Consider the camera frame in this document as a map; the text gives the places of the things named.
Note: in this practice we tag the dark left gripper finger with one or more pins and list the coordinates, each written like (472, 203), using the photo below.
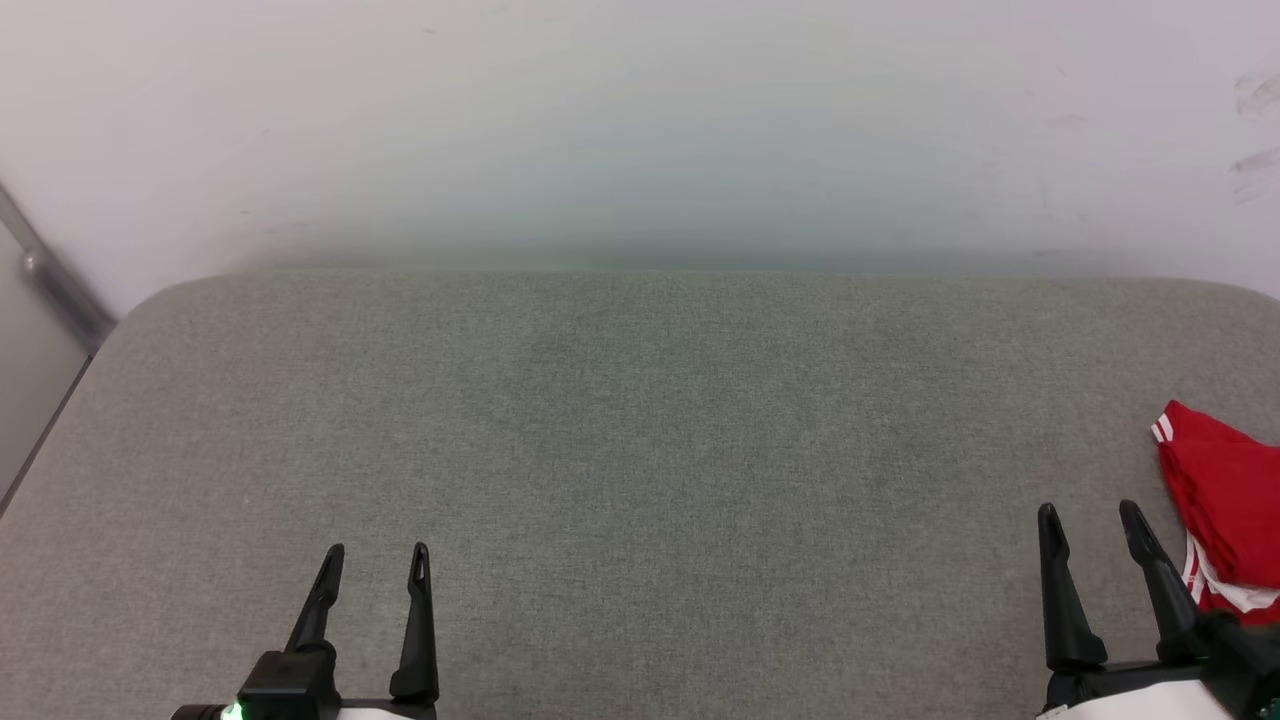
(318, 610)
(418, 650)

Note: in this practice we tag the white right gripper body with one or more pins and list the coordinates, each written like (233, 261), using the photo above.
(1140, 700)

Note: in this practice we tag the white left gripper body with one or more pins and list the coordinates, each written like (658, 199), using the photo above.
(390, 712)

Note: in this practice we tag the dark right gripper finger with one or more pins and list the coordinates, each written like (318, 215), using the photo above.
(1170, 610)
(1068, 620)

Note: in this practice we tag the red and white shirt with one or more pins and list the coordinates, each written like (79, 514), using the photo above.
(1225, 490)

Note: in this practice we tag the grey fabric sofa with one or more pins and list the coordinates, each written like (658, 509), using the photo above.
(650, 480)

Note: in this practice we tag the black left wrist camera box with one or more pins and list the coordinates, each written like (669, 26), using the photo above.
(290, 685)

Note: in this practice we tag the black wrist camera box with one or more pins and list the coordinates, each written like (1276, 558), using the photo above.
(290, 685)
(1250, 665)

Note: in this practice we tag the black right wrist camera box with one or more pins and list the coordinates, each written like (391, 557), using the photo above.
(1250, 665)

